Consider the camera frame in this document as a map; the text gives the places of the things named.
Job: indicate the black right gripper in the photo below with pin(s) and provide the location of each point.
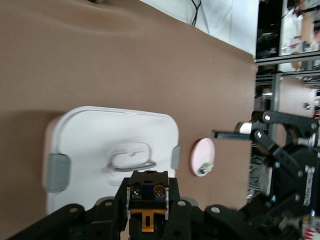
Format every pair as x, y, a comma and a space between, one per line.
292, 175

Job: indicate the aluminium frame structure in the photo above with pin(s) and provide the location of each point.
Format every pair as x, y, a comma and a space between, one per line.
287, 58

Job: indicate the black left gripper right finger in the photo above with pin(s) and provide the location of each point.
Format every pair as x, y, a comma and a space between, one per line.
195, 222

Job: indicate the beige partition panel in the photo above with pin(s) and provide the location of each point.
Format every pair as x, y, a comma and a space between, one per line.
295, 100

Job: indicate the black cabinet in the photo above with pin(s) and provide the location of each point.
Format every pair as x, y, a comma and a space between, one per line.
268, 25

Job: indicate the pink round plate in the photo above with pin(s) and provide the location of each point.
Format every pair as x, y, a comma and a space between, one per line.
202, 152

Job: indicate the white lidded storage box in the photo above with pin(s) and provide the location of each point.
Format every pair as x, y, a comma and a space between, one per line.
87, 140

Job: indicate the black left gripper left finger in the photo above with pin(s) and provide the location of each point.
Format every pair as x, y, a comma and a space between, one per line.
100, 222

